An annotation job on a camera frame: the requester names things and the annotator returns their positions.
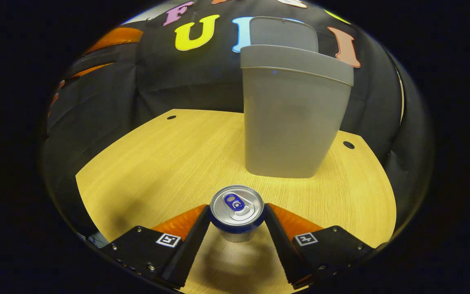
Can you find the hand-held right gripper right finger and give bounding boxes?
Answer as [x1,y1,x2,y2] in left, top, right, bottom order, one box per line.
[263,203,376,290]

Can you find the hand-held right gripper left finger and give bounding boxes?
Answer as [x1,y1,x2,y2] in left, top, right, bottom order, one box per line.
[102,204,212,288]

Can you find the silver blue pop can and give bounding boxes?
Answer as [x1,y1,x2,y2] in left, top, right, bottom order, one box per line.
[210,185,266,243]

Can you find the grey desktop garbage bin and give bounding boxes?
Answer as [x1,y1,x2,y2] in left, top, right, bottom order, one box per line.
[240,16,355,179]

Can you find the wooden desktop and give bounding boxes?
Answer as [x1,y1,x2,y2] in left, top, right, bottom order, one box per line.
[75,108,397,294]

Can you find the black backdrop cloth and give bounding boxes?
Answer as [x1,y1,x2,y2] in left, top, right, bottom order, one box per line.
[39,0,435,241]

